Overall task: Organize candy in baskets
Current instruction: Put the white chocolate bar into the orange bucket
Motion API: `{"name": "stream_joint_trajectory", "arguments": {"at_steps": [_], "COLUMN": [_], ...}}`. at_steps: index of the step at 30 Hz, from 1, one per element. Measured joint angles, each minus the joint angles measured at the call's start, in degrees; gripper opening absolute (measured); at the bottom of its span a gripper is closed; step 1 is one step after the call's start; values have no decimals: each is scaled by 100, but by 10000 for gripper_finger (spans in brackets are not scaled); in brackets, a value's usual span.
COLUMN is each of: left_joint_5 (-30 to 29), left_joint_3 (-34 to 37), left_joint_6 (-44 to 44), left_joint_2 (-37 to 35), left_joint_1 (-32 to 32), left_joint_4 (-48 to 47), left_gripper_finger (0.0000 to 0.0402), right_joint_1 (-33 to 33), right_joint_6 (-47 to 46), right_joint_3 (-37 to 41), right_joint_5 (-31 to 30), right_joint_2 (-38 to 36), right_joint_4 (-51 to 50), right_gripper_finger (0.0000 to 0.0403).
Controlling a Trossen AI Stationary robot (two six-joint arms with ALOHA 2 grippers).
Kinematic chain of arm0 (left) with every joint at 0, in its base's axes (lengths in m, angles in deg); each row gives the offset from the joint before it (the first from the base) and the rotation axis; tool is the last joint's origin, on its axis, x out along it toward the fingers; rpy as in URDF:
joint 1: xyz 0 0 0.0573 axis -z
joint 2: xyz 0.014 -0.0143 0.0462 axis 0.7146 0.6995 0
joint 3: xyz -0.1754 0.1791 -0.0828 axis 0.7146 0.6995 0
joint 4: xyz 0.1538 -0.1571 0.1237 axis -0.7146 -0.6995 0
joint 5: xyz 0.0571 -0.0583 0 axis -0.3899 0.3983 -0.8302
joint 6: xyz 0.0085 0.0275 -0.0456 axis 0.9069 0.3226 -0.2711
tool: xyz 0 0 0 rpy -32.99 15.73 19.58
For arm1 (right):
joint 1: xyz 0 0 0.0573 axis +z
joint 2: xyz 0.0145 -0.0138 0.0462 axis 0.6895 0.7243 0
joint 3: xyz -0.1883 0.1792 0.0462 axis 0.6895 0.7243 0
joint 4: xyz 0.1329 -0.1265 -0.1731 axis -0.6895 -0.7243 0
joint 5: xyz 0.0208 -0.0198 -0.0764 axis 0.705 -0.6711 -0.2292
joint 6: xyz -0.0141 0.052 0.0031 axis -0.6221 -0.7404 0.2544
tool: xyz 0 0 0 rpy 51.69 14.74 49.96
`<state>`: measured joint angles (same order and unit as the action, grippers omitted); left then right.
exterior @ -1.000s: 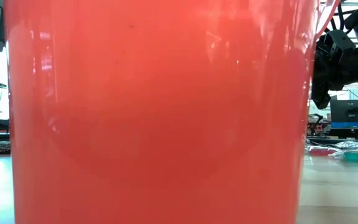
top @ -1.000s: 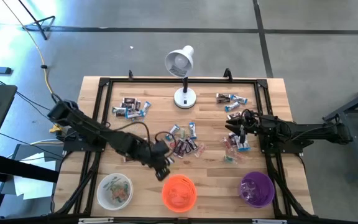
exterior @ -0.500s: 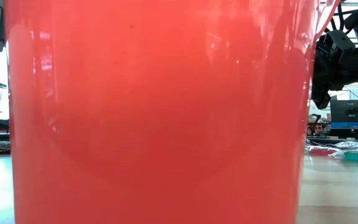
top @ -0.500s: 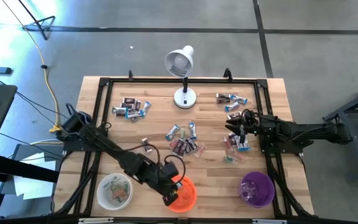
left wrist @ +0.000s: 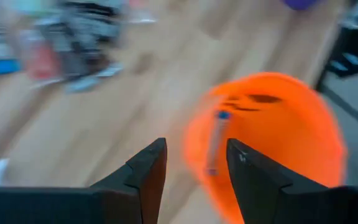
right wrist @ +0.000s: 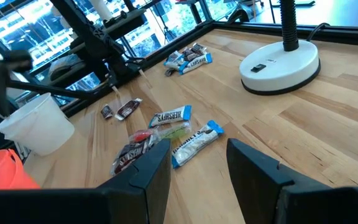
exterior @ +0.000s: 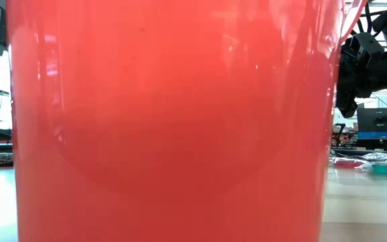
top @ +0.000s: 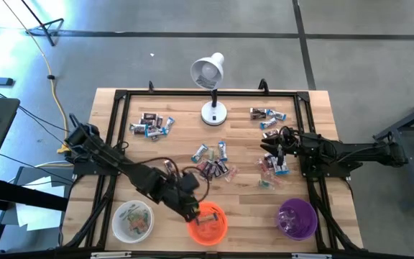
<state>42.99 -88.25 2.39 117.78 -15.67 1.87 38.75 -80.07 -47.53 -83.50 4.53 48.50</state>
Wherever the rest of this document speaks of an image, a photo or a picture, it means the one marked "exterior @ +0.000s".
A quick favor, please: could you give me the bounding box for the black computer monitor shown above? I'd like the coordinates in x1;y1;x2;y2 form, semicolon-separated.
356;107;387;140

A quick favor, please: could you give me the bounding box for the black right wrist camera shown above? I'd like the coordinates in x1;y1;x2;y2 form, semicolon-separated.
342;32;386;70

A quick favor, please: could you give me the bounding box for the black background desk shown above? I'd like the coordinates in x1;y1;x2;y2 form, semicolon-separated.
331;136;387;152

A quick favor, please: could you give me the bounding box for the orange plastic bucket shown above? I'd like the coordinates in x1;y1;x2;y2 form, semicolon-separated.
5;0;371;242

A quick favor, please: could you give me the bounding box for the white Hershey's cookies bar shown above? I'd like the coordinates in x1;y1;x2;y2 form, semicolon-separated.
361;151;387;163

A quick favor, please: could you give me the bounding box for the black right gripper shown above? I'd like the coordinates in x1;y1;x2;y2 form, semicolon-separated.
335;50;387;119

